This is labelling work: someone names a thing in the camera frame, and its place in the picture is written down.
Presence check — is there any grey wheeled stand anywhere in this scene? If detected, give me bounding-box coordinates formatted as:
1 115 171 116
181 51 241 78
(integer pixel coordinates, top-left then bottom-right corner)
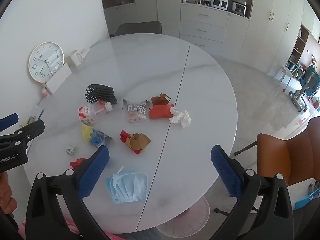
290 82 310 113

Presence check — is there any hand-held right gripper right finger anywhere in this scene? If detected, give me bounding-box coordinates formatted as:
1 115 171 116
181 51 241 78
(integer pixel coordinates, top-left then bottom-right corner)
211 144 294 240

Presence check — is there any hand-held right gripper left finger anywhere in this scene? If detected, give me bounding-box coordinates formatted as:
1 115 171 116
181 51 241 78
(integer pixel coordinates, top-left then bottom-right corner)
25 145 112 240

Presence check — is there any round white wall clock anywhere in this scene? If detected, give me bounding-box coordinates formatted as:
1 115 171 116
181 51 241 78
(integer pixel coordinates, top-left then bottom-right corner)
28 42 65 83

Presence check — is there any white cupboard with niche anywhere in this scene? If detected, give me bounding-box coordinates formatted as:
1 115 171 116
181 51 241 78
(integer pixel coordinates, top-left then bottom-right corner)
99 0 182 37

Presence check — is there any orange chair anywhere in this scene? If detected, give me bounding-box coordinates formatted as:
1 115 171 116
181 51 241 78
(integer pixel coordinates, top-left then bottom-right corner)
234 116 320 215

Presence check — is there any blue child seat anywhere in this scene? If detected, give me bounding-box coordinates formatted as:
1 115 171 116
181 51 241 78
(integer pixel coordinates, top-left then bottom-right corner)
299 66 320 98

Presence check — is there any clear wrapper with grey print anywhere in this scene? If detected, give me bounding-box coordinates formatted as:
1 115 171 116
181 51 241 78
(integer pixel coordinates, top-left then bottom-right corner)
122 99 150 123

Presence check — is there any red and tan paper wrapper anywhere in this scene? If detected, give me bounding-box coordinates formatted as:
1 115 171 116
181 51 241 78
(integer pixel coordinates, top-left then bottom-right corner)
120 130 152 155

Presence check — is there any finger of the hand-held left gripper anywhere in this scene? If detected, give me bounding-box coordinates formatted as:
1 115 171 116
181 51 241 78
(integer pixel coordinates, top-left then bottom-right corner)
0 119 46 147
0 113 19 132

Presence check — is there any white tissue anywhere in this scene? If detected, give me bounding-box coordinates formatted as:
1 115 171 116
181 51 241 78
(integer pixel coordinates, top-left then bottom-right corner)
169 107 192 128

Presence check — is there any black foam fruit net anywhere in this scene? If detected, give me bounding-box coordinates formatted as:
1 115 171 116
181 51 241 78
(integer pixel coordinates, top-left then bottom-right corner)
84 84 118 105

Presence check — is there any white mug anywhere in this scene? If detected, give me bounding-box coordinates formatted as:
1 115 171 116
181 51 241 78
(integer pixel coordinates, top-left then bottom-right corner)
67 49 83 67

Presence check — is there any white stool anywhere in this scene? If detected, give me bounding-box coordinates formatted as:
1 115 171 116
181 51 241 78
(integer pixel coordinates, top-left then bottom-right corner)
272 65 293 88

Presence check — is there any tall white wardrobe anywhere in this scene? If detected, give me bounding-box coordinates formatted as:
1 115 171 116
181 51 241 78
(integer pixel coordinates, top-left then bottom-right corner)
237 0 310 75

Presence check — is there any open bookshelf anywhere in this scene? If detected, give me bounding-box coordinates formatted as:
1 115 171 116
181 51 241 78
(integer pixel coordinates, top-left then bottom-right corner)
285 24 320 85

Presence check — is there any clear red printed plastic bag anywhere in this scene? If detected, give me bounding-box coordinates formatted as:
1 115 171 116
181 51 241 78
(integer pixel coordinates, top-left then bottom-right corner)
78 102 113 126

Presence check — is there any white rectangular box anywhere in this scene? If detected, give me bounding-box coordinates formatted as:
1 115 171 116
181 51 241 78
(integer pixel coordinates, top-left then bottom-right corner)
41 63 72 95

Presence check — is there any blue face mask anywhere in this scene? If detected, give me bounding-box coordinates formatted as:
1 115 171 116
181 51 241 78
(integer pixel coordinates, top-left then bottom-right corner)
105 166 148 205

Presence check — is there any red paper carton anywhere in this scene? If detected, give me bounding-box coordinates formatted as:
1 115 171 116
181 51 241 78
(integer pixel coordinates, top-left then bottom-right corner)
149 103 178 120

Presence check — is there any blue foil wrapper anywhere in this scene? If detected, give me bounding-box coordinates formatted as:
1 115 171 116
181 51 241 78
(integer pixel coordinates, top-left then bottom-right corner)
89 129 113 148

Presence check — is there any silver countertop appliance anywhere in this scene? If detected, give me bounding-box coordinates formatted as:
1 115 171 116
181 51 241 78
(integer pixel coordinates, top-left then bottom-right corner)
229 0 248 17

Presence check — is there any white countertop appliance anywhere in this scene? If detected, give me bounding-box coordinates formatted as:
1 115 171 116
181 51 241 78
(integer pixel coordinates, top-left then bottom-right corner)
211 0 229 11

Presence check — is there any person's left hand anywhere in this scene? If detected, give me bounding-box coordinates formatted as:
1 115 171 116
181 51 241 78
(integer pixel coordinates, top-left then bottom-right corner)
0 174 12 214

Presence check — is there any white drawer cabinet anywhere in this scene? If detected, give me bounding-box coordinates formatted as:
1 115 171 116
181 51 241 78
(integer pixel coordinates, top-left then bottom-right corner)
179 0 254 58

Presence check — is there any pink waste bin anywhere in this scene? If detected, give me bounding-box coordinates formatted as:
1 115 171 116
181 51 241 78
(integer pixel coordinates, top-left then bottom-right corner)
155 195 210 237

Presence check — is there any yellow wrapper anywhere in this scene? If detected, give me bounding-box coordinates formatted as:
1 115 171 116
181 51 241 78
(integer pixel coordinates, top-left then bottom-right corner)
81 124 94 144

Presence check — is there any small white paper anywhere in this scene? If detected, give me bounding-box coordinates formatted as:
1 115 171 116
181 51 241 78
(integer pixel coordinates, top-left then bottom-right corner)
65 141 77 155

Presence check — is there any grey chair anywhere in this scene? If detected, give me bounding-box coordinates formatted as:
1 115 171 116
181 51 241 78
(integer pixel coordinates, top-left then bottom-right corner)
114 21 162 37

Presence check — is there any brown wrapper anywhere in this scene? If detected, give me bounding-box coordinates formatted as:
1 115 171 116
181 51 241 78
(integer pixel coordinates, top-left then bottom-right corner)
150 93 172 106

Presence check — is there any red wrapper scrap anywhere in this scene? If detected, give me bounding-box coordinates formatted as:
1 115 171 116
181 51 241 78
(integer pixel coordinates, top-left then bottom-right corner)
69 157 85 169

